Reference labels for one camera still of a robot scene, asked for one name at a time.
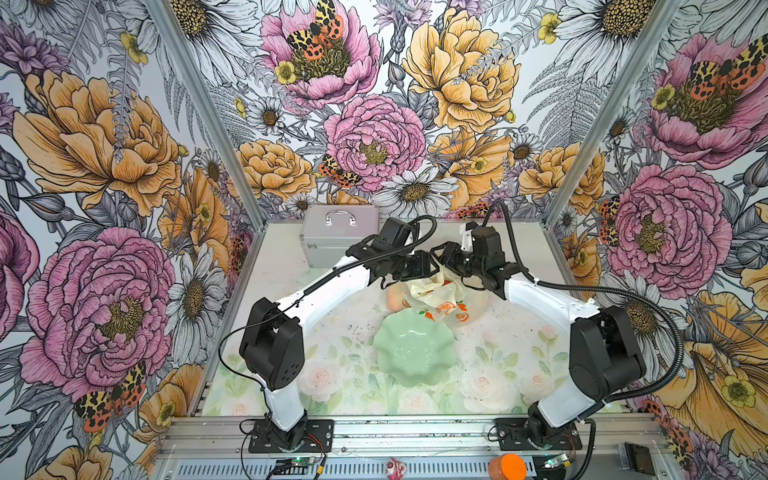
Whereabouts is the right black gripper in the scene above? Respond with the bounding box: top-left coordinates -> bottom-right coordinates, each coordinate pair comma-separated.
430,240 -> 487,278

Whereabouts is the translucent cream plastic bag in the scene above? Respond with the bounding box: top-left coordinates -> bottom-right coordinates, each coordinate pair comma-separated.
387,268 -> 488,328

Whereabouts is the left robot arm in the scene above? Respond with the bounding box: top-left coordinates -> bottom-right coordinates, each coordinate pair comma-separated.
239,216 -> 437,433

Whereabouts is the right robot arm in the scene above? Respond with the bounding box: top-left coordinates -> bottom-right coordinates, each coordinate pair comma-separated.
431,222 -> 646,448

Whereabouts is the light green plate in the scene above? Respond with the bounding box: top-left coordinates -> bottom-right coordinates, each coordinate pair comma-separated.
373,309 -> 457,388

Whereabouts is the silver metal case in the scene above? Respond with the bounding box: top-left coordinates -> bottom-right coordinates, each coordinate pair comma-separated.
299,205 -> 379,269

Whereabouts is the red white small object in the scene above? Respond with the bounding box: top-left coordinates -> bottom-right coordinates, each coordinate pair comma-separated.
385,458 -> 407,480

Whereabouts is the orange round cap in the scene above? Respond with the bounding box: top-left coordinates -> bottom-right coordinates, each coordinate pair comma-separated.
488,453 -> 527,480

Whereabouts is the green circuit board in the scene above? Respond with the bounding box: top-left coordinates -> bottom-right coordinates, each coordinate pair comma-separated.
543,453 -> 571,469

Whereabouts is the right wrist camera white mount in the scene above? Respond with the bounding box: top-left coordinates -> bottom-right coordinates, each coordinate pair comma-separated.
460,221 -> 478,252

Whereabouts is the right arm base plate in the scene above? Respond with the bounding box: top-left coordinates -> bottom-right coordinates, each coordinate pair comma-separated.
488,417 -> 583,451

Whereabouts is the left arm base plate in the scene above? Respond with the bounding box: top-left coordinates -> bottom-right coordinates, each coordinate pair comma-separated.
247,418 -> 335,454

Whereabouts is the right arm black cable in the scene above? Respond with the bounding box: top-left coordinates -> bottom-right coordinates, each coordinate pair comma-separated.
482,197 -> 685,480

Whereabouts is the aluminium front rail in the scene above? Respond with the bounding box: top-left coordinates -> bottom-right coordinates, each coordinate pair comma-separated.
151,414 -> 685,479

